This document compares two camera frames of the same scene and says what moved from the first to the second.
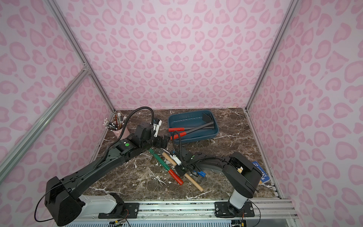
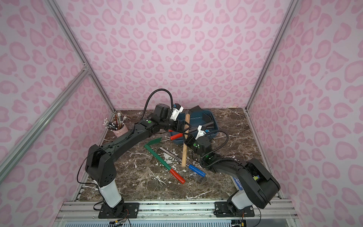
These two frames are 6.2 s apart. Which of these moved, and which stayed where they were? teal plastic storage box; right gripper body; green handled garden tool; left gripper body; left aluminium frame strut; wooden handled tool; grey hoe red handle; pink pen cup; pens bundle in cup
Moved: right gripper body; grey hoe red handle; left gripper body; wooden handled tool
Stayed: green handled garden tool; pens bundle in cup; pink pen cup; left aluminium frame strut; teal plastic storage box
